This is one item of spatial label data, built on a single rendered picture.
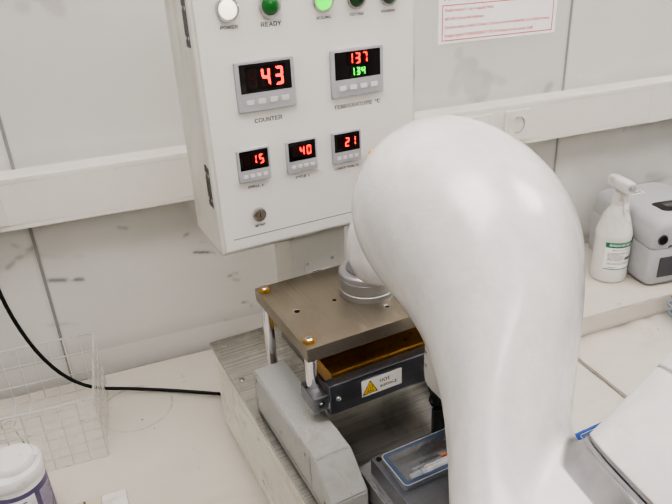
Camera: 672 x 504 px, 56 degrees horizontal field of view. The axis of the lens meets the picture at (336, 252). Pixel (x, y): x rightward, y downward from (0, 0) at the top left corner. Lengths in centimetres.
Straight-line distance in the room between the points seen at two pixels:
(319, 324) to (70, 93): 67
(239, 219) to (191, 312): 55
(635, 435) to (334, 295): 69
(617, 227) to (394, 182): 134
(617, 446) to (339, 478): 59
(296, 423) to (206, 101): 43
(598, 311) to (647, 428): 129
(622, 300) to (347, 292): 85
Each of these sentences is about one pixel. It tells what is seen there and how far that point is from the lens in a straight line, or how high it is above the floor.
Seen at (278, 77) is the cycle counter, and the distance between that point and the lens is 88.
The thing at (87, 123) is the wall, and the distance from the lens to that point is 127.
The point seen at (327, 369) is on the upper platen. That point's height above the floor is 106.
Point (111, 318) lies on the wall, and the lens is 142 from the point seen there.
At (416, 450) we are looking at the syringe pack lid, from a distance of 79.
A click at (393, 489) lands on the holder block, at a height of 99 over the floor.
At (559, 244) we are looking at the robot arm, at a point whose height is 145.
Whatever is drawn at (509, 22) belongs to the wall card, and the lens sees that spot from 152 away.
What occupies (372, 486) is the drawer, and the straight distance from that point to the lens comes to 80.
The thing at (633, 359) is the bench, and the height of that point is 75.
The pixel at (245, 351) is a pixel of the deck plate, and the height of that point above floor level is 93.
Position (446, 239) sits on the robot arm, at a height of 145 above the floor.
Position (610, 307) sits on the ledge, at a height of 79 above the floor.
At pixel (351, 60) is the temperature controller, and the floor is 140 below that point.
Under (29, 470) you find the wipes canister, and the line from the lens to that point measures 106.
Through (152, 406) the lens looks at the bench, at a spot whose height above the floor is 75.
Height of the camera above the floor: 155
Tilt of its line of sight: 26 degrees down
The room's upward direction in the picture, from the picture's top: 3 degrees counter-clockwise
